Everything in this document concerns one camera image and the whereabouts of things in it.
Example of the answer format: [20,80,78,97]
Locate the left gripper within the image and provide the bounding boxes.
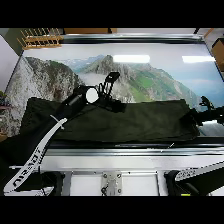
[97,98,128,114]

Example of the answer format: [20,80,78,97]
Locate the dark green pants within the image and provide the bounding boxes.
[19,96,202,145]

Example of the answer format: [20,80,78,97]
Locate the wooden rack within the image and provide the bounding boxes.
[17,28,65,51]

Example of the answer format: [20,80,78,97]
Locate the brown cardboard box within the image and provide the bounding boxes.
[211,37,224,68]

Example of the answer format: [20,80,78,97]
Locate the silver frame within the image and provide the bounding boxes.
[0,33,224,197]

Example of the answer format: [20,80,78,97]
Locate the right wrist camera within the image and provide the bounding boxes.
[198,95,215,111]

